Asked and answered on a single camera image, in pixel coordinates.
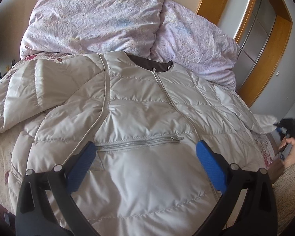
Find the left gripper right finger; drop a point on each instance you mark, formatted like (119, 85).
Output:
(258, 213)

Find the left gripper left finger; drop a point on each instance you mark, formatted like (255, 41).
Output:
(34, 215)

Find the beige puffer jacket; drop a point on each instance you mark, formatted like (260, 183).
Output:
(127, 132)

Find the right forearm in knit sleeve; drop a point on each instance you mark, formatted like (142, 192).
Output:
(284, 191)

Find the person's right hand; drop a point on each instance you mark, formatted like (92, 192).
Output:
(290, 159)

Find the floral bed sheet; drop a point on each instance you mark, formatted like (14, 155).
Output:
(1, 157)

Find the right lilac floral pillow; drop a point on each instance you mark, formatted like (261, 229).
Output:
(195, 43)

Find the lilac floral pillow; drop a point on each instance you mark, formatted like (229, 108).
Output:
(195, 43)
(92, 26)

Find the left lilac floral pillow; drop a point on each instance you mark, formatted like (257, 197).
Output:
(92, 26)

